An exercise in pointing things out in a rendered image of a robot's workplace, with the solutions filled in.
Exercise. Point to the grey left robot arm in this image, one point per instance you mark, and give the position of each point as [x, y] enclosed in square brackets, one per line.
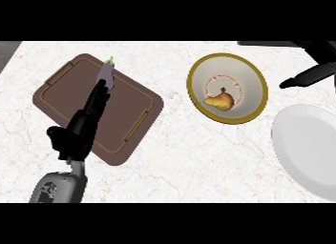
[59, 187]

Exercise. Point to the black pan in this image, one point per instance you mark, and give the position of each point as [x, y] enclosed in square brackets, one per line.
[323, 68]

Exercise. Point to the dark grey appliance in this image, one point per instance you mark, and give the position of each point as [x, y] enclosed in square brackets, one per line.
[266, 43]

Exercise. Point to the white bowl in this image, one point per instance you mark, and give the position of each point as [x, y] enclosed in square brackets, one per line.
[315, 152]

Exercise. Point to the gold-rimmed white plate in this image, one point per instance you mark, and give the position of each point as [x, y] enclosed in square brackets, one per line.
[227, 88]

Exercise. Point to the brown cutting board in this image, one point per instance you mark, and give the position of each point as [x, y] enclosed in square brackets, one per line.
[124, 108]

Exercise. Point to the yellow-brown pear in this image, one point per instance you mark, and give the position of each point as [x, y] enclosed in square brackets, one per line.
[221, 101]

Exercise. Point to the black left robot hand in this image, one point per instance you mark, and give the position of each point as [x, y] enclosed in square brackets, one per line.
[84, 122]

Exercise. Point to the purple eggplant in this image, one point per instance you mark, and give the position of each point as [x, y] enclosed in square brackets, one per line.
[108, 73]

